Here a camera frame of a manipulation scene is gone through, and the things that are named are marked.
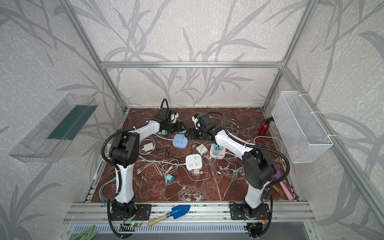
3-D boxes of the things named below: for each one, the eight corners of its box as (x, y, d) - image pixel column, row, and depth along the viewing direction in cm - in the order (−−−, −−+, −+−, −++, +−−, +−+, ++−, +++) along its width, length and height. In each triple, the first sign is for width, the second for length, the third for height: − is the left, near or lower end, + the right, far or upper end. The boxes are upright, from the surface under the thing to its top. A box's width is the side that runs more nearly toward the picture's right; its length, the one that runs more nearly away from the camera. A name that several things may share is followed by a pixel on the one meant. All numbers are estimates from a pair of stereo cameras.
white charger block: (201, 156, 96) (201, 153, 93) (196, 149, 99) (196, 146, 96) (207, 152, 98) (208, 149, 95) (202, 145, 101) (202, 142, 98)
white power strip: (184, 170, 89) (184, 169, 87) (185, 155, 95) (185, 153, 94) (202, 170, 89) (202, 169, 87) (202, 155, 95) (202, 153, 94)
